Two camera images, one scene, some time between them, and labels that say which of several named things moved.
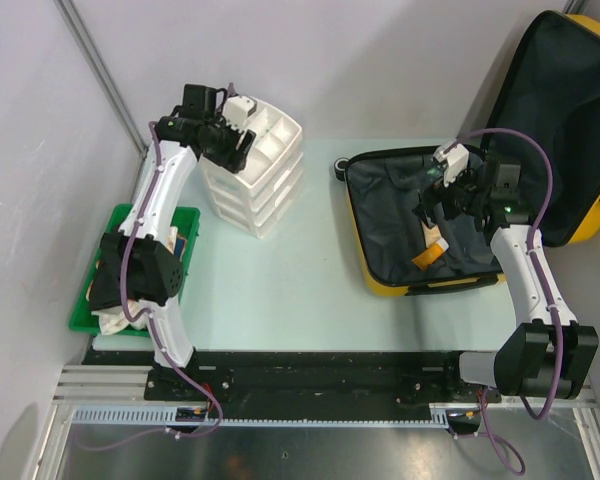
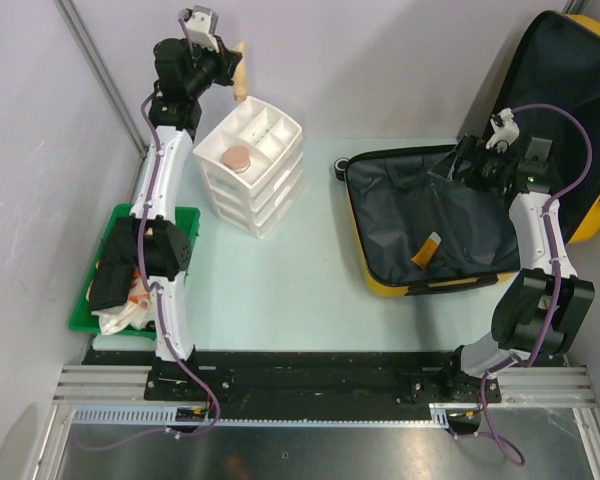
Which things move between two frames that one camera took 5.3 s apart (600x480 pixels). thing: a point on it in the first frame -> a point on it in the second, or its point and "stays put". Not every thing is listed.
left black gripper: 231,159 -> 231,60
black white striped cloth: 105,291 stays put
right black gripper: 424,210 -> 472,149
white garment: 115,317 stays put
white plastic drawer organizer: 253,199 stays put
